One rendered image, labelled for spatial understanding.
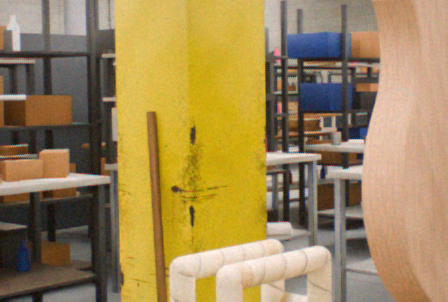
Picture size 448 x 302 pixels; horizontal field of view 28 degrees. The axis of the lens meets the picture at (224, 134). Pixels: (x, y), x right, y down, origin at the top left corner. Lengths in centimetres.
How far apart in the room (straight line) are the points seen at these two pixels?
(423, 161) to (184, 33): 136
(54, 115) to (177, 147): 439
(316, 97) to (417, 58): 810
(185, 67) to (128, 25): 23
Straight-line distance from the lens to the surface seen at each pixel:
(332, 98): 883
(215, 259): 115
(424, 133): 82
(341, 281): 561
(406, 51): 83
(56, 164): 534
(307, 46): 883
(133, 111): 226
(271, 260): 112
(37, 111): 643
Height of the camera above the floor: 142
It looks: 3 degrees down
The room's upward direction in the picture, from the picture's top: 1 degrees counter-clockwise
